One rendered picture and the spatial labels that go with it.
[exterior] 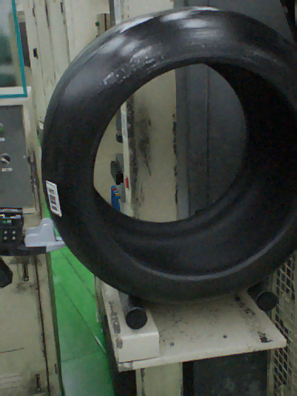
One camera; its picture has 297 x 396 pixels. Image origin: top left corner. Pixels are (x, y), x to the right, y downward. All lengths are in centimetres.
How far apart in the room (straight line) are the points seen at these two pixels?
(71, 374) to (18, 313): 66
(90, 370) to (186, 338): 132
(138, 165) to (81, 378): 132
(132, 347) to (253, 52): 62
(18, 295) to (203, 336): 84
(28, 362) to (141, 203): 85
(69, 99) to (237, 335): 63
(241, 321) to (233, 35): 65
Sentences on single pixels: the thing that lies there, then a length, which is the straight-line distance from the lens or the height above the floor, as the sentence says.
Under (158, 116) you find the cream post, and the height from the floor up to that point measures 125.
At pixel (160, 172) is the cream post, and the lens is 133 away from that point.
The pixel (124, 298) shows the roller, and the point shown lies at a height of 92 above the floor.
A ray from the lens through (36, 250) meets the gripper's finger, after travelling 105.
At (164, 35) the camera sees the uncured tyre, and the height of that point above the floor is 144.
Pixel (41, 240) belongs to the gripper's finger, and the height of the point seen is 106.
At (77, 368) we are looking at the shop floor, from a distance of 247.
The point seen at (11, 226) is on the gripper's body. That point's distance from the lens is 105.
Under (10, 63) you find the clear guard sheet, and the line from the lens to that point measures 165.
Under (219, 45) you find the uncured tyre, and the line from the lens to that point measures 93.
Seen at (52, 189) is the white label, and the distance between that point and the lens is 93.
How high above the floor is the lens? 146
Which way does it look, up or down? 18 degrees down
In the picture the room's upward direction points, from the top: 2 degrees counter-clockwise
